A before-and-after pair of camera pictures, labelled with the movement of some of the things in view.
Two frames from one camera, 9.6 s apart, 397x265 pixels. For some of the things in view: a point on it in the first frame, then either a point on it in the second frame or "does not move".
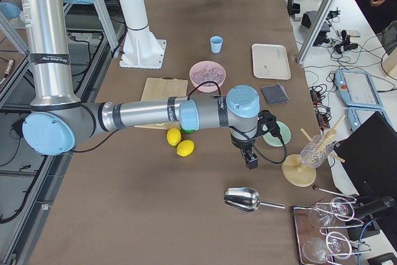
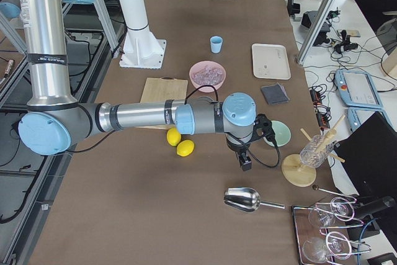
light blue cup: x=216 y=43 does not move
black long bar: x=290 y=1 does not move
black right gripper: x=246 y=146 → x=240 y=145
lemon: x=173 y=136 does not move
